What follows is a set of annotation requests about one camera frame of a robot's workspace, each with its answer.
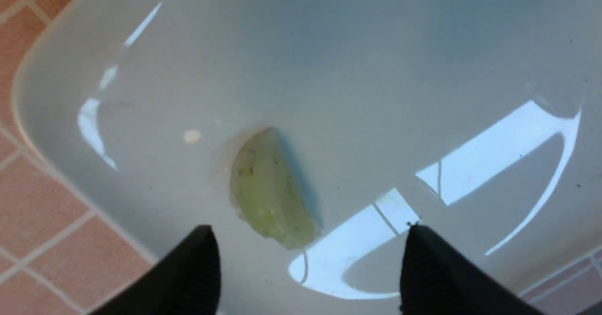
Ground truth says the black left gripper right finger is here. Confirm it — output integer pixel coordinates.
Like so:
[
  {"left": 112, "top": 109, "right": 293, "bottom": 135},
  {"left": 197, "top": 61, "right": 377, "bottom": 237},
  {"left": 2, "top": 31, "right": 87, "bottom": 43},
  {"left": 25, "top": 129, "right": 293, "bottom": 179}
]
[{"left": 399, "top": 224, "right": 540, "bottom": 315}]

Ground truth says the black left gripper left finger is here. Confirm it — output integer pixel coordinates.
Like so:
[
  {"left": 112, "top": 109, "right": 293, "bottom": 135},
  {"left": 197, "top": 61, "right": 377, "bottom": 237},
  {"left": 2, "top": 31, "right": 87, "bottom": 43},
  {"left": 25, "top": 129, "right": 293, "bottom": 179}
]
[{"left": 92, "top": 225, "right": 222, "bottom": 315}]

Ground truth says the green steamed dumpling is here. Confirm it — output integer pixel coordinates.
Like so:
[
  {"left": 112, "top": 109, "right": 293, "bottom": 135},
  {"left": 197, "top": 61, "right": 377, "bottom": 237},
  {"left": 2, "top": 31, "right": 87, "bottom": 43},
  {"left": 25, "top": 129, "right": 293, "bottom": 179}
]
[{"left": 229, "top": 128, "right": 320, "bottom": 250}]

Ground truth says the white square plate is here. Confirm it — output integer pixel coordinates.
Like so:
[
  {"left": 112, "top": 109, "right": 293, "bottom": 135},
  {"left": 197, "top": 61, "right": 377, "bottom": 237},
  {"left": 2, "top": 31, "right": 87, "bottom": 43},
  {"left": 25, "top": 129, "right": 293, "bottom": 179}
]
[{"left": 13, "top": 0, "right": 601, "bottom": 315}]

